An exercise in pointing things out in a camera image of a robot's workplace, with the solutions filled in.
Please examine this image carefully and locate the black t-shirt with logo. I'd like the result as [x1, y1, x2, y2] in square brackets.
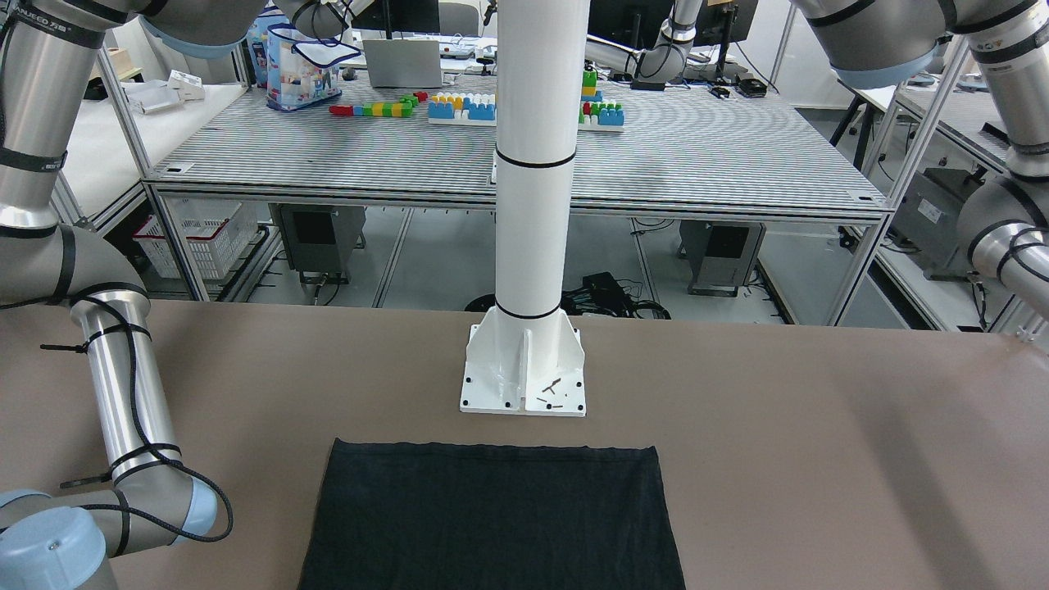
[298, 440, 686, 589]

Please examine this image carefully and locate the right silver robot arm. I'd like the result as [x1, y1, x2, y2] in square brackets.
[2, 1, 265, 589]

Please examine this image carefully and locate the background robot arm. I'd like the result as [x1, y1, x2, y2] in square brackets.
[585, 1, 703, 89]

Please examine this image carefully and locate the green blue block set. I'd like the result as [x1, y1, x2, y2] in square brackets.
[577, 70, 626, 132]

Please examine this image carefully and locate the blue white block set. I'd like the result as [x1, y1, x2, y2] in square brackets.
[427, 93, 496, 127]

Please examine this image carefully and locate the striped background table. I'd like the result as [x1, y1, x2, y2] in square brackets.
[141, 73, 896, 326]

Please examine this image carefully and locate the computer box under table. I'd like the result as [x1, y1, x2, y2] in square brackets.
[267, 204, 366, 285]
[678, 218, 765, 298]

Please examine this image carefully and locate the colourful block row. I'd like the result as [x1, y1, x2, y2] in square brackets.
[327, 91, 429, 119]

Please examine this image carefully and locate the silver laptop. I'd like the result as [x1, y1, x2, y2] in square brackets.
[363, 39, 443, 89]

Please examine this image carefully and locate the white plastic basket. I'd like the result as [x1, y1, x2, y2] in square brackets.
[132, 199, 258, 280]

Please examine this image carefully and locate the transparent toy bag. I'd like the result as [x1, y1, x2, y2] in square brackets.
[266, 24, 362, 112]

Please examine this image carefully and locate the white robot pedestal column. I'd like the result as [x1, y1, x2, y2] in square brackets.
[458, 1, 588, 417]

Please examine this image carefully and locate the black cable bundle on floor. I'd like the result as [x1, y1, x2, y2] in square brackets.
[465, 272, 673, 320]

